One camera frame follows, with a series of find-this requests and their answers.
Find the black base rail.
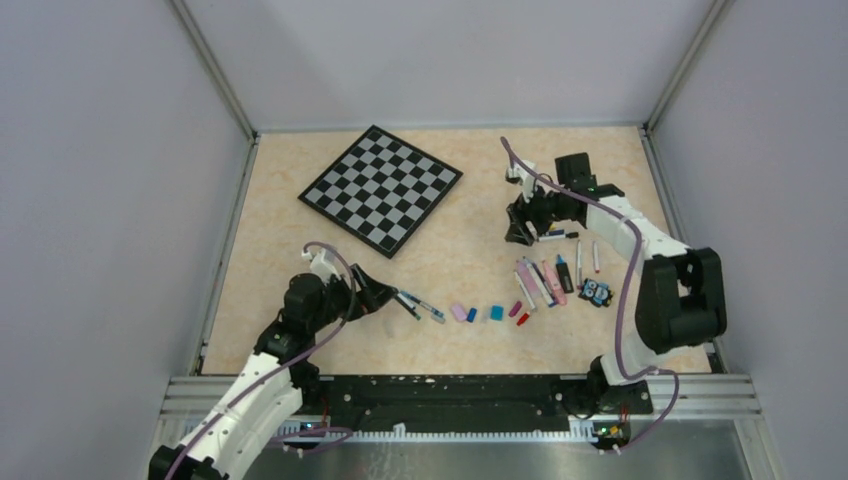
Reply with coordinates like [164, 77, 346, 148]
[296, 374, 654, 434]

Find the purple highlighter cap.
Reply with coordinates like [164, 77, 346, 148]
[450, 303, 468, 322]

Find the black grey chessboard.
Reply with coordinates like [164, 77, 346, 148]
[298, 125, 463, 259]

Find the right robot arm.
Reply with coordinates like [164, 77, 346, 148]
[505, 150, 727, 419]

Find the purple pen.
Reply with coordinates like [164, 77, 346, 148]
[533, 263, 559, 307]

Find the pink highlighter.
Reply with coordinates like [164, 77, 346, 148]
[542, 261, 567, 306]

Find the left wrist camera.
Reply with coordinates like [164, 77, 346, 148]
[301, 241, 343, 284]

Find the owl eraser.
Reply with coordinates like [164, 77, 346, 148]
[578, 278, 614, 308]

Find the light blue highlighter cap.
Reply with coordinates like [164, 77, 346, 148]
[489, 305, 504, 321]

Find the green pen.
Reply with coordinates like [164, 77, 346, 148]
[394, 293, 421, 321]

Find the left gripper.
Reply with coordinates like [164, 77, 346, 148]
[308, 263, 397, 333]

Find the blue cap thin marker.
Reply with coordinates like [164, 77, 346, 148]
[400, 291, 437, 314]

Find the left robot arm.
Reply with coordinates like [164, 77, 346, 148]
[147, 265, 399, 479]

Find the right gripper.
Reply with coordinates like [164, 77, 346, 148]
[506, 178, 571, 246]

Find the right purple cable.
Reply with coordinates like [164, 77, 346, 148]
[499, 136, 680, 455]

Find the grey white marker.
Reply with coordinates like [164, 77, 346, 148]
[513, 270, 537, 312]

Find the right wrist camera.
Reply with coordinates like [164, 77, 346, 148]
[505, 162, 537, 203]

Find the black highlighter blue cap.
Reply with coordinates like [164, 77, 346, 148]
[555, 254, 575, 294]

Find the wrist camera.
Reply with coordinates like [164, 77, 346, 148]
[301, 241, 343, 284]
[505, 162, 537, 203]

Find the navy cap marker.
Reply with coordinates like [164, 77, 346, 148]
[538, 229, 568, 241]

